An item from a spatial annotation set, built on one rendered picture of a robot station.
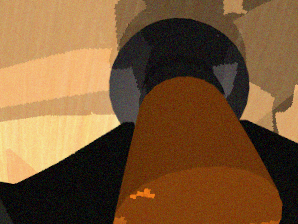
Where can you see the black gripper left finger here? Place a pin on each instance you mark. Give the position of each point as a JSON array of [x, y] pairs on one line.
[[82, 189]]

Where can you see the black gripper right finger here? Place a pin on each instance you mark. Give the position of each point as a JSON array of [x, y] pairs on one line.
[[280, 155]]

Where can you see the orange knob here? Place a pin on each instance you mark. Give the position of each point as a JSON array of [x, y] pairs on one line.
[[191, 162]]

